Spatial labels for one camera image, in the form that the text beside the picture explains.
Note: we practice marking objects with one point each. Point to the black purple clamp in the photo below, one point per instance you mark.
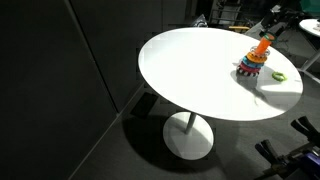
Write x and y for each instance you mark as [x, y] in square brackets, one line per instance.
[306, 128]
[271, 151]

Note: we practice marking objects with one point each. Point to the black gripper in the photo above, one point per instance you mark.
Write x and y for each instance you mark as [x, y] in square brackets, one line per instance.
[287, 16]

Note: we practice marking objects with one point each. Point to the grey office chair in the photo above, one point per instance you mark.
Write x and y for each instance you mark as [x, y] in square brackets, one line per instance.
[255, 28]

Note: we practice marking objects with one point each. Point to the white table pedestal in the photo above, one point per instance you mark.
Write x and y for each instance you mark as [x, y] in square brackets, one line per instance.
[188, 140]

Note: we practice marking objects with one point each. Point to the orange bar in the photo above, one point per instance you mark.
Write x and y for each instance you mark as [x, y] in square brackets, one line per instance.
[239, 27]

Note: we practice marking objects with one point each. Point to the black sign with white circle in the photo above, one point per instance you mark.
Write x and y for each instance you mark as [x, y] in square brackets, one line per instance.
[200, 21]

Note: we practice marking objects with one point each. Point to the small white round table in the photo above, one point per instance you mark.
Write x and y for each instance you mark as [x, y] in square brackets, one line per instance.
[310, 26]

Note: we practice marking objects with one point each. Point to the dark metal frame chair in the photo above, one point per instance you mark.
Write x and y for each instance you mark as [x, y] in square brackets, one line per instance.
[230, 11]

